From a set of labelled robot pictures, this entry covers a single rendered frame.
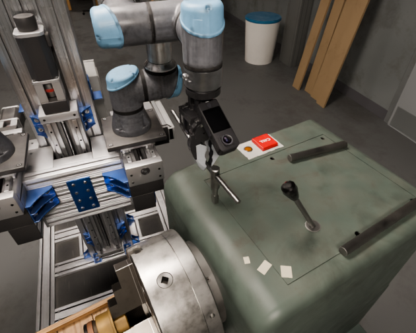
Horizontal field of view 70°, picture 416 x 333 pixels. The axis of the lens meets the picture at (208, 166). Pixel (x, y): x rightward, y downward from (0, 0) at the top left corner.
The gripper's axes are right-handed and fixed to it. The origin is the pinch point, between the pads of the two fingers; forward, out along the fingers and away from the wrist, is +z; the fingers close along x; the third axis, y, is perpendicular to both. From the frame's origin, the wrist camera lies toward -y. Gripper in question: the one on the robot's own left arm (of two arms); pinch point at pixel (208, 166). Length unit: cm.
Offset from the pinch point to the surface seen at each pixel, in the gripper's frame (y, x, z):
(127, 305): -11.2, 27.7, 22.2
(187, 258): -13.2, 12.7, 11.4
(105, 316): -10.7, 32.8, 23.2
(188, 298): -20.5, 16.1, 13.7
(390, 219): -29.6, -31.8, 7.4
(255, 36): 303, -249, 95
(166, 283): -14.8, 18.6, 14.5
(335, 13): 194, -270, 43
